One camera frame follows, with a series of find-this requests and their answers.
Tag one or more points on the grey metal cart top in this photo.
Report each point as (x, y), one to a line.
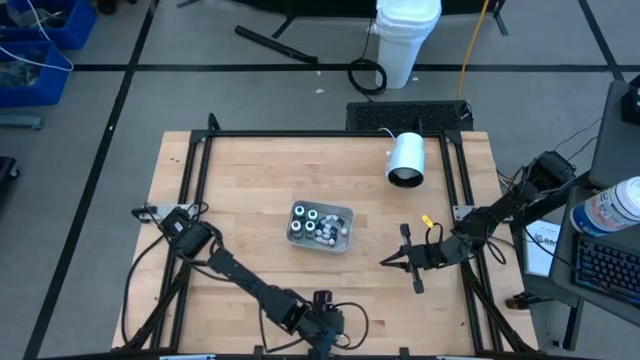
(620, 140)

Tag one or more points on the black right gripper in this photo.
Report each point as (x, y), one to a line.
(430, 256)

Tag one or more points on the black device box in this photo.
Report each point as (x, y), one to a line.
(632, 102)

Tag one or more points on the white plastic trash can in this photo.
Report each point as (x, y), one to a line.
(405, 45)

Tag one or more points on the black backlit keyboard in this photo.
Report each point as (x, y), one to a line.
(607, 267)

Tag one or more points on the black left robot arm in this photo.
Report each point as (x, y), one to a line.
(250, 285)

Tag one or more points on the black aluminium table frame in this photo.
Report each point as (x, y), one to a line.
(325, 133)

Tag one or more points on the black equipment stand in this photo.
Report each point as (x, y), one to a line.
(320, 6)

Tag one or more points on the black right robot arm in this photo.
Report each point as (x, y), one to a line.
(500, 212)

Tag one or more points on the black clamp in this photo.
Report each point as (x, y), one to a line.
(522, 301)

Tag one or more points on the black tube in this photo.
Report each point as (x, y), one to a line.
(275, 45)

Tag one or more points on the white wipes canister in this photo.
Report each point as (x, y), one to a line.
(607, 207)

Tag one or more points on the black stand leg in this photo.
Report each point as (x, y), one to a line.
(500, 20)

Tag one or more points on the black perforated computer case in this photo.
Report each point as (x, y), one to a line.
(407, 116)

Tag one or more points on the white paper sheet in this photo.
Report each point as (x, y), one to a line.
(542, 250)

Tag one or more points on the grey metal bar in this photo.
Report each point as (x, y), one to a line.
(20, 122)

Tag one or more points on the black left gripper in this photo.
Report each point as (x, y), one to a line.
(322, 322)

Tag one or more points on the grey keyboard desk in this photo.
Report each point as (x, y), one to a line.
(562, 270)

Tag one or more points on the white plastic bin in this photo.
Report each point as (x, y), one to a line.
(327, 206)

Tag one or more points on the large blue-tipped coloring bottle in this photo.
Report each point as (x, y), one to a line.
(299, 210)

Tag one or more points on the blue plastic storage bin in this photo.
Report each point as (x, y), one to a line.
(80, 25)
(50, 87)

